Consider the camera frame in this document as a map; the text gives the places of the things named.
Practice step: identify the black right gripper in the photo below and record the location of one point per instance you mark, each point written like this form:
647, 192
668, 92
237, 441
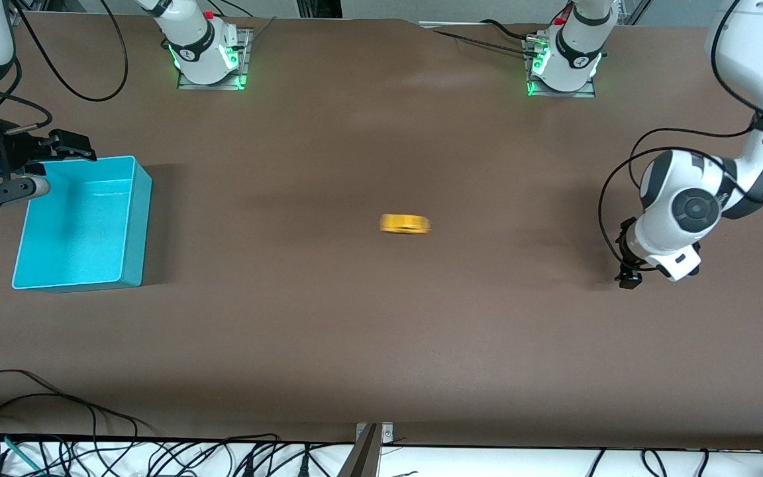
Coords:
18, 152

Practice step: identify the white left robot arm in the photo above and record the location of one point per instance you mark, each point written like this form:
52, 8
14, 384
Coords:
673, 212

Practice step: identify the yellow beetle toy car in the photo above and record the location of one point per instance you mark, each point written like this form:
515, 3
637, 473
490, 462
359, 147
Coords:
406, 224

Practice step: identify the metal table edge bracket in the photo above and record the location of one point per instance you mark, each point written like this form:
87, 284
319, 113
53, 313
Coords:
371, 444

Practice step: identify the white lower shelf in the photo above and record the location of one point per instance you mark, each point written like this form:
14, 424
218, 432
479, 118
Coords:
487, 464

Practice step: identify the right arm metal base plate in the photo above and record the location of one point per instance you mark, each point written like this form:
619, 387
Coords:
244, 63

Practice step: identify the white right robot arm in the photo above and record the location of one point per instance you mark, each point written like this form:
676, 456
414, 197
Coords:
199, 46

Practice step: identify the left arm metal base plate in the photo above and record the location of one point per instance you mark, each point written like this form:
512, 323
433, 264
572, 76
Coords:
587, 91

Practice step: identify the teal plastic storage bin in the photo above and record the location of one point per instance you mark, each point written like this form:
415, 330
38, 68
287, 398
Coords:
77, 225

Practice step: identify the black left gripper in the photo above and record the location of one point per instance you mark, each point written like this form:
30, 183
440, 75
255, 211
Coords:
627, 256

